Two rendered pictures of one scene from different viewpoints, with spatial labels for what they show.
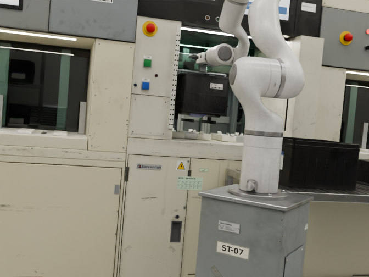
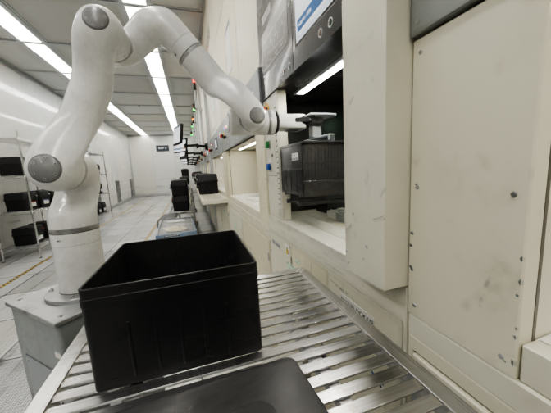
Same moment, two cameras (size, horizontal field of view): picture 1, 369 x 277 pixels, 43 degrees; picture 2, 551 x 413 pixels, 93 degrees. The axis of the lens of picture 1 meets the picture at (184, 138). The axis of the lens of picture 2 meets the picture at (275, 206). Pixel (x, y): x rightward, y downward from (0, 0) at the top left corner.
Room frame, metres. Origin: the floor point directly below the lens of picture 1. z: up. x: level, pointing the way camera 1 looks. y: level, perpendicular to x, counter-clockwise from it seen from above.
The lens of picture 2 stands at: (2.01, -1.03, 1.10)
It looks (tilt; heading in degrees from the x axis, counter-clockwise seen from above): 8 degrees down; 87
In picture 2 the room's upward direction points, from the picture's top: 3 degrees counter-clockwise
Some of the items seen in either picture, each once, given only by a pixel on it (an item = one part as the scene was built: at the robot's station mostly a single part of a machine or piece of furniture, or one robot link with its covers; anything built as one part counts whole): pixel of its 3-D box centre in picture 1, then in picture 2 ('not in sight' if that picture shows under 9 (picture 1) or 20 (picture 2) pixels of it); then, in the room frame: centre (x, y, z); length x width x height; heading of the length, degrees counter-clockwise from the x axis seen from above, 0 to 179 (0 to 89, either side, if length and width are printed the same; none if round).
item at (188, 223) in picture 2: not in sight; (179, 242); (0.97, 2.17, 0.24); 0.97 x 0.52 x 0.48; 107
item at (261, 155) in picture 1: (260, 165); (80, 260); (1.45, -0.25, 0.85); 0.19 x 0.19 x 0.18
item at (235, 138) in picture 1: (234, 137); not in sight; (2.48, -0.27, 0.89); 0.22 x 0.21 x 0.04; 15
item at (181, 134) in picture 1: (185, 133); (362, 213); (2.42, -0.01, 0.89); 0.22 x 0.21 x 0.04; 15
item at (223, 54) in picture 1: (221, 55); (247, 122); (1.98, -0.12, 1.25); 0.13 x 0.09 x 0.08; 14
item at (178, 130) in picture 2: not in sight; (189, 138); (1.02, 3.00, 1.59); 0.50 x 0.41 x 0.36; 15
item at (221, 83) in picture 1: (200, 89); (316, 160); (2.22, -0.06, 1.12); 0.24 x 0.20 x 0.32; 104
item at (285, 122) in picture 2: (210, 58); (287, 122); (2.12, -0.08, 1.25); 0.11 x 0.10 x 0.07; 14
